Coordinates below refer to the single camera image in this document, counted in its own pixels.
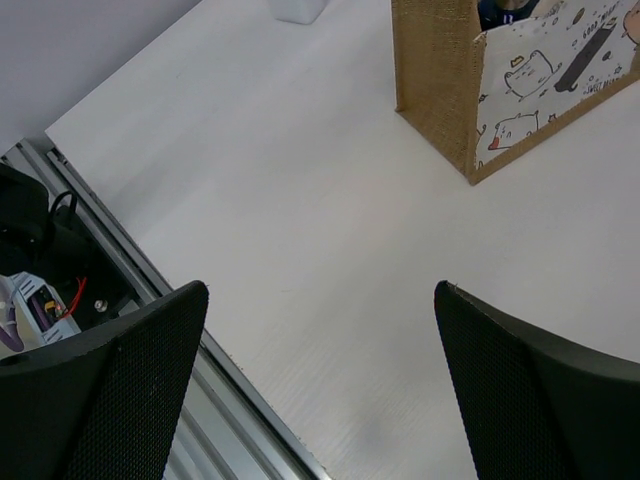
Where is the aluminium mounting rail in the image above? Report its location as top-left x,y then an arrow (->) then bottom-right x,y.
1,140 -> 328,479

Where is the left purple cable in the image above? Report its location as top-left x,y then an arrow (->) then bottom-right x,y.
0,294 -> 26,354

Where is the clear bottle black cap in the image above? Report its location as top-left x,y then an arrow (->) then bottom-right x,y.
267,0 -> 328,25

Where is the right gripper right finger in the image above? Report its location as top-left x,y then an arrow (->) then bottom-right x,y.
434,281 -> 639,479

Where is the orange bottle blue cap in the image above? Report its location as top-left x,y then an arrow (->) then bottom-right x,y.
477,0 -> 539,31

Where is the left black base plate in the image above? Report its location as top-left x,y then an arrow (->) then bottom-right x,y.
1,164 -> 139,329

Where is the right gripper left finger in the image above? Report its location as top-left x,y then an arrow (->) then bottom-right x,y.
1,281 -> 208,479

